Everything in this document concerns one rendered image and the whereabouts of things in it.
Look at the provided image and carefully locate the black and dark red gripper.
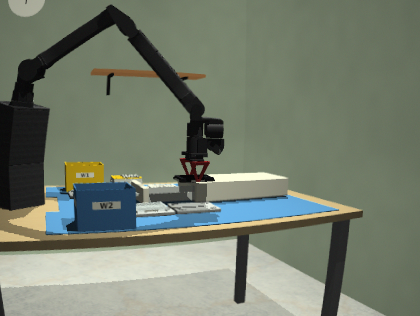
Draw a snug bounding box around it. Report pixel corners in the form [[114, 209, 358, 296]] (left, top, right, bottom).
[[180, 137, 210, 182]]

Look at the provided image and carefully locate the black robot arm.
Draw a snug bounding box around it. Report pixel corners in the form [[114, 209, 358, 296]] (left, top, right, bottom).
[[11, 4, 224, 155]]

